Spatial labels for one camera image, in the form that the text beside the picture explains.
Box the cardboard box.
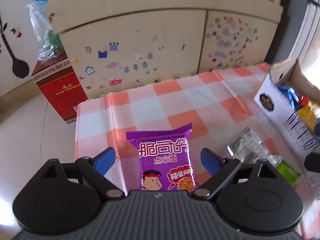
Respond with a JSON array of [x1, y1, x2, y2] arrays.
[[253, 57, 320, 162]]

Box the purple snack packet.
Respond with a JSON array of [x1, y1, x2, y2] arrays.
[[125, 122, 200, 193]]

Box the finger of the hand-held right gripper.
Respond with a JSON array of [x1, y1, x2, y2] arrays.
[[304, 151, 320, 173]]

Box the green snack packet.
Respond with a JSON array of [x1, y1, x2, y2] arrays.
[[275, 160, 303, 187]]

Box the cream cabinet with stickers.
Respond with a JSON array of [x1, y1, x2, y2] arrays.
[[46, 0, 285, 101]]

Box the yellow snack packet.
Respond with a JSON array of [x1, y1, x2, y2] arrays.
[[297, 99, 320, 132]]

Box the silver clear snack packet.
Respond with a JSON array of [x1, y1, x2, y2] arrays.
[[226, 126, 283, 167]]

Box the red patterned box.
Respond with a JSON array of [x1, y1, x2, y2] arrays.
[[31, 53, 88, 125]]

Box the orange white checkered tablecloth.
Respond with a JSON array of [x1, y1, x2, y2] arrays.
[[74, 62, 320, 199]]

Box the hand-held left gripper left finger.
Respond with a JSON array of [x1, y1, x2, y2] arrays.
[[39, 147, 125, 201]]

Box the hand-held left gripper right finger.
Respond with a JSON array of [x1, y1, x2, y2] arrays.
[[193, 148, 279, 201]]

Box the blue snack packet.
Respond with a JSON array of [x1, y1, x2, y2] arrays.
[[285, 90, 305, 111], [276, 84, 291, 96]]

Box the clear plastic bag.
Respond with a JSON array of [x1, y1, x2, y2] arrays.
[[25, 1, 65, 62]]

